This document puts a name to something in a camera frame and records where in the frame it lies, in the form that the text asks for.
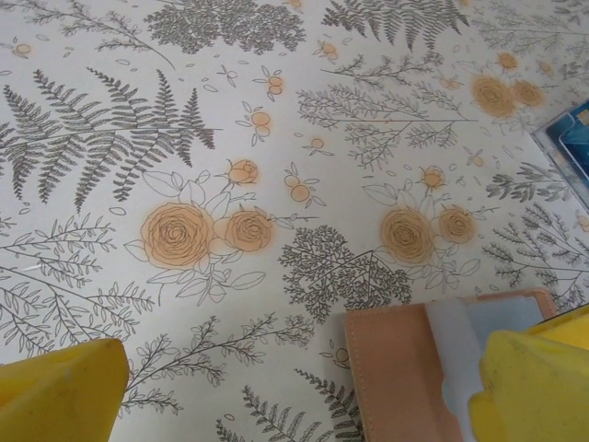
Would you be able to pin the floral patterned table cover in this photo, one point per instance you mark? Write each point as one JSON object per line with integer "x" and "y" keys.
{"x": 138, "y": 138}

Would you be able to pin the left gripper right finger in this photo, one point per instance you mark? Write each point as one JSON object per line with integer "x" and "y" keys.
{"x": 538, "y": 382}

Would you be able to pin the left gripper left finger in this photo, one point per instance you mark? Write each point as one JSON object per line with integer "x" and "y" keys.
{"x": 55, "y": 396}

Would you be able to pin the blue credit card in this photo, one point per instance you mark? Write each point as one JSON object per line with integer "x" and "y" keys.
{"x": 577, "y": 156}
{"x": 570, "y": 125}

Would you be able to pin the blue packets in rack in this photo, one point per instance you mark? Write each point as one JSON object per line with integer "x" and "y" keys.
{"x": 552, "y": 149}

